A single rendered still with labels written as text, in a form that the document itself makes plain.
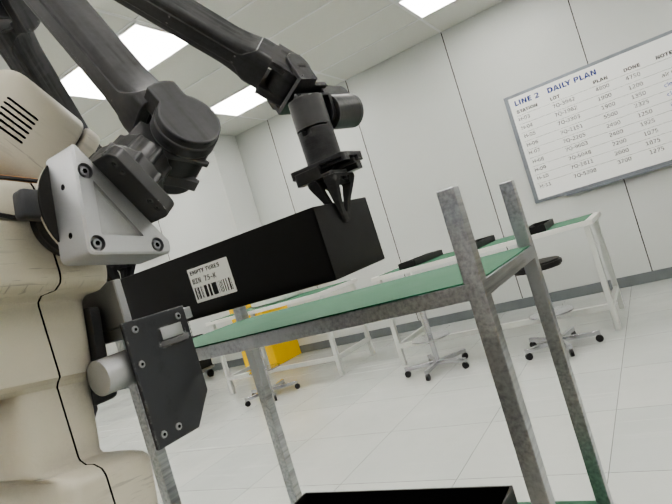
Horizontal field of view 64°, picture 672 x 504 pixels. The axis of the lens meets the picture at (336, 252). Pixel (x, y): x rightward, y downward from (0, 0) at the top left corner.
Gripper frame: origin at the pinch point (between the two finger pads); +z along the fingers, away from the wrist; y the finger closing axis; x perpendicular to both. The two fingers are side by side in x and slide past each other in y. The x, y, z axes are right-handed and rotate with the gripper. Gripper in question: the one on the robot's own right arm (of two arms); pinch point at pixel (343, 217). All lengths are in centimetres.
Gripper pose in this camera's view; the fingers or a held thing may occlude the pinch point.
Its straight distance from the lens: 85.6
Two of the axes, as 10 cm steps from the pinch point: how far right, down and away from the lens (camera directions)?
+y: -8.1, 2.6, 5.2
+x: -4.9, 1.6, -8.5
